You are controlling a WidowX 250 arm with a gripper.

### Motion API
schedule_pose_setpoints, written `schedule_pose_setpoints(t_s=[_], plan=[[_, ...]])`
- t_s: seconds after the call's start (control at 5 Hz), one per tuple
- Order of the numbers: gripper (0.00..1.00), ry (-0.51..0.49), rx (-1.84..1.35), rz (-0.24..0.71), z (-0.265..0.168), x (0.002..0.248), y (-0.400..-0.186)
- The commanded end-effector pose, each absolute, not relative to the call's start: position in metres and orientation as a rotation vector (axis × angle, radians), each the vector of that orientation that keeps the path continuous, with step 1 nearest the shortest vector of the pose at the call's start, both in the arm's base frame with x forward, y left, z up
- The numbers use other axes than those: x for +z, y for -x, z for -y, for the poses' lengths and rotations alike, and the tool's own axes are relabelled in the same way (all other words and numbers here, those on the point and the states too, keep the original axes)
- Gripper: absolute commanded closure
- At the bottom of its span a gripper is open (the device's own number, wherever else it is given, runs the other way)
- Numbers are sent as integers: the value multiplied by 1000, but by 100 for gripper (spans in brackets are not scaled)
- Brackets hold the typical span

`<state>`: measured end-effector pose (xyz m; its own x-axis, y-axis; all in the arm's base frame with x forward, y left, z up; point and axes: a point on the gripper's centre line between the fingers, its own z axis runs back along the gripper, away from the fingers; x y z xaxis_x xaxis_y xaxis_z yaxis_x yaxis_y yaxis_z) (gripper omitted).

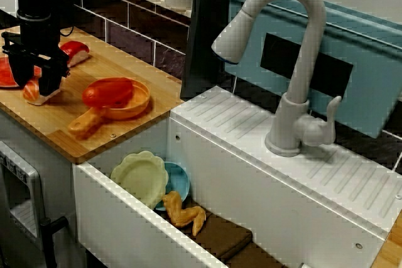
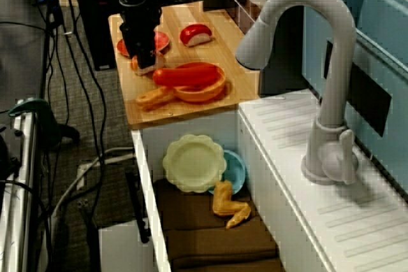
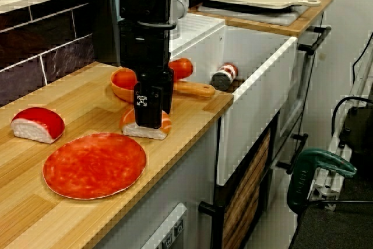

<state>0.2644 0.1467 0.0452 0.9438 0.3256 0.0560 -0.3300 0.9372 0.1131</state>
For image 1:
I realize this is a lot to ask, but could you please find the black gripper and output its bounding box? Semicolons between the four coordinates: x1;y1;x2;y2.
1;16;70;97

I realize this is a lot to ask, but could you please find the orange bread slice toy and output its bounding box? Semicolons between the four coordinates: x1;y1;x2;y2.
22;75;62;105

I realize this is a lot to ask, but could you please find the red tuna sushi toy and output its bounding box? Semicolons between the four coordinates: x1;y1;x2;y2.
58;40;91;68

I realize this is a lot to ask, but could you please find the red toy sausage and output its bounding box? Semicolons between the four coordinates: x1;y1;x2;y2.
82;77;134;109

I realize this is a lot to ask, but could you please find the orange toy frying pan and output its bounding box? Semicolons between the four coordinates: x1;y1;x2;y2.
67;77;151;139

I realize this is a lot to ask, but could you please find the red toy plate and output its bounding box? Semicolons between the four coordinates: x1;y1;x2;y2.
0;56;43;89

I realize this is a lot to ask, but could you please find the dark tiled backsplash panel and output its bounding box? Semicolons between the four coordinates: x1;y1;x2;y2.
72;0;192;80

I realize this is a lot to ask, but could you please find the white kitchen cabinet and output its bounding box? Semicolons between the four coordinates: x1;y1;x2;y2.
0;110;82;268

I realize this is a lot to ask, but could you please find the grey toy oven front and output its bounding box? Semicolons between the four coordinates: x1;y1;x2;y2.
0;141;43;240

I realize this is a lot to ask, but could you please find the long wooden countertop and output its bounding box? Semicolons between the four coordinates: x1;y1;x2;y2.
0;24;186;164

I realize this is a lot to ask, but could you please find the pale yellow scalloped plate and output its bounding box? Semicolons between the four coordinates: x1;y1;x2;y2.
111;151;169;211

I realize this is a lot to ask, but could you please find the black upright panel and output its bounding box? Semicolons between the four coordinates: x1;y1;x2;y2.
180;0;242;99

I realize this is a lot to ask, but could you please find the light blue toy plate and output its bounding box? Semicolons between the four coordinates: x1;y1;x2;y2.
155;161;192;212

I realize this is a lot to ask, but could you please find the toy chicken wing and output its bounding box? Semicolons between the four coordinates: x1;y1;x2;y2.
162;190;207;237

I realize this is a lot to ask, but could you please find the teal plastic bin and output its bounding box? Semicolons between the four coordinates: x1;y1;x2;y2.
223;0;402;139

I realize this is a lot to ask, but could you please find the white toy sink unit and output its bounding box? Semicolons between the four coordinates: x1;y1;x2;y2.
72;85;402;268

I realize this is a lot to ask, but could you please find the brown folded cloth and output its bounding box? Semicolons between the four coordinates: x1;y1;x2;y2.
188;206;290;268

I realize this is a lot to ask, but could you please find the black tape patch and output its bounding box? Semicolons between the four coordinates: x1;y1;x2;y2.
259;31;354;98

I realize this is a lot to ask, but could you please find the grey toy faucet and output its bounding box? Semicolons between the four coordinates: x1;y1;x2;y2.
210;0;342;158

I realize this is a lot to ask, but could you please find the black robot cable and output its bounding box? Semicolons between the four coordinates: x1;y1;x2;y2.
59;24;76;38

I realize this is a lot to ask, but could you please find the black cabinet handle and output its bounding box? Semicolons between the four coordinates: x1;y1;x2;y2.
40;216;68;268

